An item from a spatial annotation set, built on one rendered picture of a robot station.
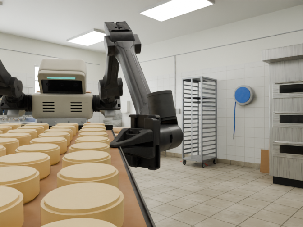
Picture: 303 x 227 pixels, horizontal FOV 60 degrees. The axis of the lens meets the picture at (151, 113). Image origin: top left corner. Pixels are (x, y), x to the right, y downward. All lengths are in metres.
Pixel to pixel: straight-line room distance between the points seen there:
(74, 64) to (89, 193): 1.14
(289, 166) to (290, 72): 1.37
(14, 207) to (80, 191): 0.04
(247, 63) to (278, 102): 1.61
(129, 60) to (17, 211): 0.64
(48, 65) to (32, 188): 1.10
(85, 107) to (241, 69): 4.75
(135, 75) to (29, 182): 0.55
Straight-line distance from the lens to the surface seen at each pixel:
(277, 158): 4.42
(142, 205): 0.21
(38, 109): 1.32
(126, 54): 0.80
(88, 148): 0.32
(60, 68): 1.27
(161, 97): 0.55
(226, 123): 5.85
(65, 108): 1.30
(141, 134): 0.45
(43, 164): 0.28
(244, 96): 5.52
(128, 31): 0.89
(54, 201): 0.17
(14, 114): 1.35
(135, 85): 0.71
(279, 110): 4.36
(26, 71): 7.40
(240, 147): 5.75
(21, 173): 0.24
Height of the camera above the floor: 1.05
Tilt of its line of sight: level
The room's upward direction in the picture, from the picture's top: straight up
